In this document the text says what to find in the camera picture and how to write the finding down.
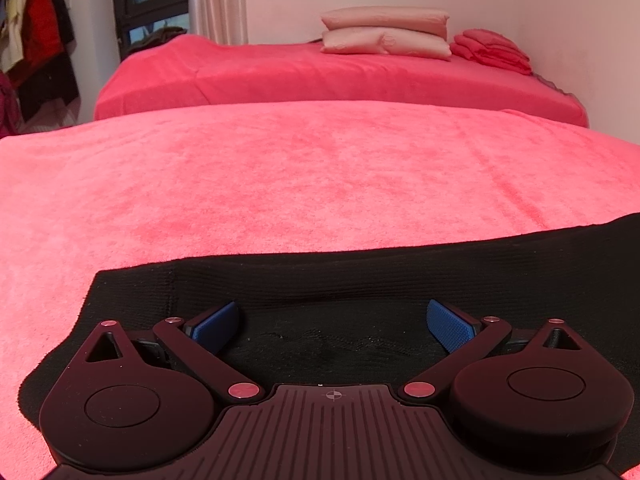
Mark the pale pink curtain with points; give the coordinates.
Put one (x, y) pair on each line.
(220, 0)

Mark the bed with pink cover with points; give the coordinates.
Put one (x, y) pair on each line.
(310, 77)

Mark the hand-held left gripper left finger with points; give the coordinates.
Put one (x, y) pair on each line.
(216, 327)

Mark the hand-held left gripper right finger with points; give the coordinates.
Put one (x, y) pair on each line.
(450, 325)

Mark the folded pink blanket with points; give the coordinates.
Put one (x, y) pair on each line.
(492, 52)

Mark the magenta hanging garment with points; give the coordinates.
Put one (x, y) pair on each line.
(7, 105)

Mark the white hanging garment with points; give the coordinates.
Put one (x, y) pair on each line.
(12, 30)

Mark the black hanging coat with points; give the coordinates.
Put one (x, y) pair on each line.
(52, 80)

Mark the red hanging jacket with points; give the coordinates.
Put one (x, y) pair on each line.
(42, 20)

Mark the black knit pants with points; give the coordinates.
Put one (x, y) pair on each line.
(350, 285)

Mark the pink fleece blanket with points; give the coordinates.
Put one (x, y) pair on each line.
(280, 175)

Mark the pink pillow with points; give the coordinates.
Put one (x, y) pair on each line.
(385, 19)
(385, 44)

